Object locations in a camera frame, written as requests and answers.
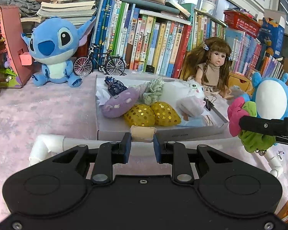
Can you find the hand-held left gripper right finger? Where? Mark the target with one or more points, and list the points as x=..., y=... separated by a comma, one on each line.
x=157, y=148

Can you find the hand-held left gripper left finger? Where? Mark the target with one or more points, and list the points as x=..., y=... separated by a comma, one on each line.
x=127, y=148

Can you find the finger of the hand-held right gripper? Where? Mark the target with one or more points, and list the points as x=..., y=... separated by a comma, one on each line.
x=264, y=125

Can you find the lime green scrunchie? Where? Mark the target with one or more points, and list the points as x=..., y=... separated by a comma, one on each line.
x=250, y=141

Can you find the beige foam piece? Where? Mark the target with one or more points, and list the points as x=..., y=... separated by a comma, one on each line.
x=142, y=132

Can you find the white cardboard box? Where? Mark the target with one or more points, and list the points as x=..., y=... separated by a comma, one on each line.
x=182, y=131

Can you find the pink scrunchie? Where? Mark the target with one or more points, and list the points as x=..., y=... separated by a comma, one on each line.
x=235, y=115

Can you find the gold sequin pad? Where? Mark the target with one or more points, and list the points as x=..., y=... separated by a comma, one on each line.
x=139, y=115
x=165, y=113

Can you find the blue face mask packet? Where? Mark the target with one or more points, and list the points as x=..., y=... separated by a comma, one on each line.
x=194, y=123

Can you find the purple plush toy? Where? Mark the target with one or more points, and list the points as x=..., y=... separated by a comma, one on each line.
x=120, y=104

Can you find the pale pink fluffy plush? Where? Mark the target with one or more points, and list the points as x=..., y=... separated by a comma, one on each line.
x=190, y=106

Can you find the white sponge block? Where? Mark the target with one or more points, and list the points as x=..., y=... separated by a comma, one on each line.
x=174, y=91

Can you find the green checked scrunchie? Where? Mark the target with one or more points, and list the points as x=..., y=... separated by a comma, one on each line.
x=153, y=88

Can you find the navy floral scrunchie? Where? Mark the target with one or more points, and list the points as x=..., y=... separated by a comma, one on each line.
x=115, y=86

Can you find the white pipe frame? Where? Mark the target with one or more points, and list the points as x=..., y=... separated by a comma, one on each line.
x=50, y=143

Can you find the blue and white plush toy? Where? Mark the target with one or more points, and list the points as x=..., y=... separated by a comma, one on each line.
x=271, y=98

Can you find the yellow wooden drawer box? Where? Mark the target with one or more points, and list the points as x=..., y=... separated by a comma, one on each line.
x=240, y=83

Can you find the black binder clip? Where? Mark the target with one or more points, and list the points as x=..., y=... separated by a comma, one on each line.
x=209, y=104

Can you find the brown haired doll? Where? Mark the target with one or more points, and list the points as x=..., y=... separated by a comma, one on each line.
x=216, y=71

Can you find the blue cardboard box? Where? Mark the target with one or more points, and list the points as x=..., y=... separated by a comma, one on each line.
x=271, y=36

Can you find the black model bicycle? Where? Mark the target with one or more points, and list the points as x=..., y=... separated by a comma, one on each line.
x=115, y=58

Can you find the row of upright books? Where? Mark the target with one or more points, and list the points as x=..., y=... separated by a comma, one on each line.
x=158, y=45

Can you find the red plastic basket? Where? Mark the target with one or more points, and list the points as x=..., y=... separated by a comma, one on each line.
x=242, y=20

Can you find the blue alien plush toy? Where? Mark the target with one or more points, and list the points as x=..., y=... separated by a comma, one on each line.
x=55, y=52

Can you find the white cup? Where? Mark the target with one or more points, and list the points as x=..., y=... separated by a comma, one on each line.
x=207, y=7

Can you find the green toy figures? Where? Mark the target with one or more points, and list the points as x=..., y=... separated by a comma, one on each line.
x=8, y=75

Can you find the stack of flat books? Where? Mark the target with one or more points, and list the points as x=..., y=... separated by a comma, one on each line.
x=67, y=7

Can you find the pink wooden house model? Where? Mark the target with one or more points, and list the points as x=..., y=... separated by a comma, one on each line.
x=12, y=28

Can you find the grey cloth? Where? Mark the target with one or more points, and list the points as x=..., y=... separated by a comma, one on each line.
x=24, y=4

